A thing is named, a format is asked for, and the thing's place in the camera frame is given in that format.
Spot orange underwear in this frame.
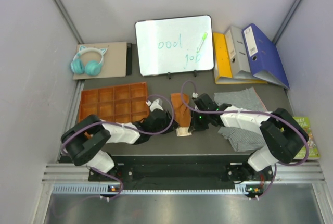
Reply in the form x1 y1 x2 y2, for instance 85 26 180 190
171 93 191 137

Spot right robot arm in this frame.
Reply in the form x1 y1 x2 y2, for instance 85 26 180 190
193 93 309 180

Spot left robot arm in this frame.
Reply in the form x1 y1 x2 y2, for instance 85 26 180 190
61 109 179 181

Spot grey striped underwear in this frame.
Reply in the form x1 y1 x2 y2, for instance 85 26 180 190
214 87 267 152

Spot orange compartment tray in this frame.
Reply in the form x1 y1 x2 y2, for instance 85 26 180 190
78 82 149 123

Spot yellow binder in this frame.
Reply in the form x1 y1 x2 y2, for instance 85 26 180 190
213 33 267 84

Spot grey binder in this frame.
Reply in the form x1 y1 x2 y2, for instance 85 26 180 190
225 26 255 81

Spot beige board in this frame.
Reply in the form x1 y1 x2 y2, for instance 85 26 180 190
72 42 127 80

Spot whiteboard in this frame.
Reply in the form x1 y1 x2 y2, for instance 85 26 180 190
135 15 214 76

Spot teal cat-ear headphones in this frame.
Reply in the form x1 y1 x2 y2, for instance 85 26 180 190
70 45 108 77

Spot green marker pen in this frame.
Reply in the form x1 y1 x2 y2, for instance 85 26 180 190
196 32 208 53

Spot blue binder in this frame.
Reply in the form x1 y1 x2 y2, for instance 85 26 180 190
242 23 290 89

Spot green treehouse book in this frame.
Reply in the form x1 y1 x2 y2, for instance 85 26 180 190
294 116 321 160

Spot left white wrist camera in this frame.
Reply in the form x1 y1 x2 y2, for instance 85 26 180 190
146 98 163 112

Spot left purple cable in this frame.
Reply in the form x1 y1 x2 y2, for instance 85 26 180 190
61 94 174 201

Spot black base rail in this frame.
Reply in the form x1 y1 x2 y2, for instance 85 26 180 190
88 156 274 190

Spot grey cable duct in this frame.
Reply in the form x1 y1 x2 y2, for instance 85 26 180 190
52 184 250 196

